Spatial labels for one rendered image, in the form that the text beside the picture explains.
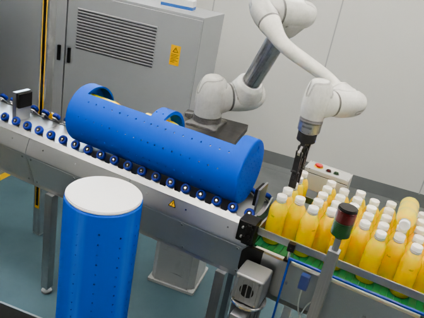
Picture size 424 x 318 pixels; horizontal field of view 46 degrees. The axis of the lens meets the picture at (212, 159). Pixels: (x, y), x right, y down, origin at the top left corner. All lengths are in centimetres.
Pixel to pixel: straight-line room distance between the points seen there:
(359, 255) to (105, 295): 95
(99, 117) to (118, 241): 66
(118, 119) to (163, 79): 159
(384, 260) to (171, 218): 88
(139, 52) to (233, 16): 133
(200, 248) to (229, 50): 295
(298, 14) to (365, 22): 238
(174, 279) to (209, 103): 110
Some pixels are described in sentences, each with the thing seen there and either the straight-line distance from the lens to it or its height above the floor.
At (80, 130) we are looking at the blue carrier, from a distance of 231.
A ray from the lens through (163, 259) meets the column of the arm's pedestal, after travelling 302.
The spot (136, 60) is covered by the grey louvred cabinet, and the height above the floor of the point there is 104.
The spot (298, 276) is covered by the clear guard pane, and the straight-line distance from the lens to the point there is 187.
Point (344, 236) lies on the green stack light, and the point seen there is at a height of 117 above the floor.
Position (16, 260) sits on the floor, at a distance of 325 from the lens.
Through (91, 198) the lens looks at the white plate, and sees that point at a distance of 181.
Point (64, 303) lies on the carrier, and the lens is 202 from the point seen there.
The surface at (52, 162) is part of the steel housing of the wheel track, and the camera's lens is 249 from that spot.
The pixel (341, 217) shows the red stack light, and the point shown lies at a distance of 159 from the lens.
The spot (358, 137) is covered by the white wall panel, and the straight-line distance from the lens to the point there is 485.
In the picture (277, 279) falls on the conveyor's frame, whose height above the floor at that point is 81.
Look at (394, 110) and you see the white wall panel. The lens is 478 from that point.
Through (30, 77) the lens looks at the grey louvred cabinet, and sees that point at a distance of 435.
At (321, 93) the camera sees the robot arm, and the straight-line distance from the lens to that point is 187.
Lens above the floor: 193
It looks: 23 degrees down
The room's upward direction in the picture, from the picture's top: 11 degrees clockwise
